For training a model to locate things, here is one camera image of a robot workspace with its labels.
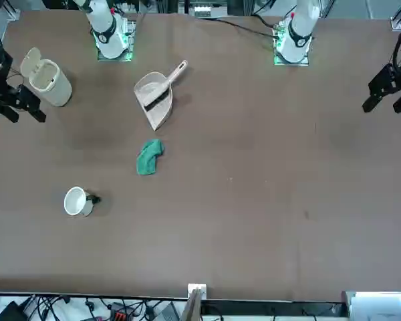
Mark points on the green cloth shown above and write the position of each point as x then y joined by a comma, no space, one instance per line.
148,158

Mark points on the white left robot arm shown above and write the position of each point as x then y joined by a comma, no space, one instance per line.
299,36

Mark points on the beige trash bin with lid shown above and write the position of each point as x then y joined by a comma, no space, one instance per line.
51,87

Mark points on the beige dustpan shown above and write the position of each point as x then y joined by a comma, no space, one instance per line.
157,117

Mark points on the beige brush with black bristles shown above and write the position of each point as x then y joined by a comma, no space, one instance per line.
175,75

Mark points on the black power adapter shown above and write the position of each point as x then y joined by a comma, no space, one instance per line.
10,312

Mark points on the power strip with red switches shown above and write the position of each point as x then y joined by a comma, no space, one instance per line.
118,312

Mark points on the dark grey power brick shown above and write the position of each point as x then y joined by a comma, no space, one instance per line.
168,312

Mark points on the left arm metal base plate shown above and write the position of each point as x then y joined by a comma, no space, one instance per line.
277,60

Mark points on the white table edge bracket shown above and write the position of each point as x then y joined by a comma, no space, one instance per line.
197,289

